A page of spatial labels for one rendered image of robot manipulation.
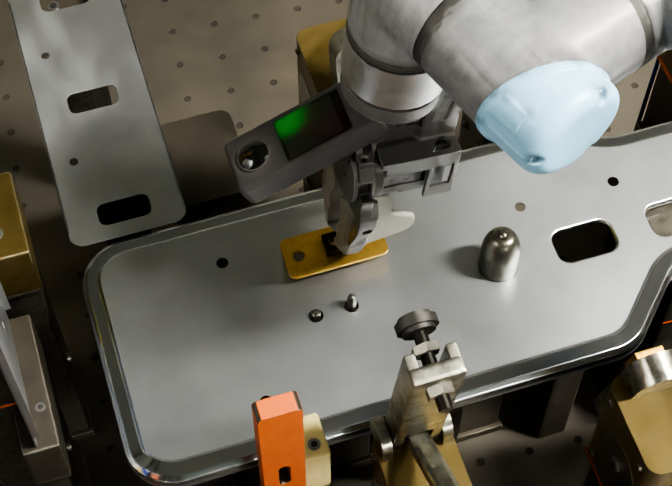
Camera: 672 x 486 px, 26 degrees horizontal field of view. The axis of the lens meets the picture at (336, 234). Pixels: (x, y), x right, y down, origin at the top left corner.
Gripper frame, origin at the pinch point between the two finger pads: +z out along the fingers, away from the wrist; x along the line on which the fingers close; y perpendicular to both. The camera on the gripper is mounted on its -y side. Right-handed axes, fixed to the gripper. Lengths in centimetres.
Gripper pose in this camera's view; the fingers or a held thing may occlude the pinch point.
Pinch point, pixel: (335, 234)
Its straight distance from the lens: 117.3
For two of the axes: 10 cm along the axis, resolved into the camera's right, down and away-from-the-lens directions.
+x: -3.0, -8.2, 4.9
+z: -1.0, 5.4, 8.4
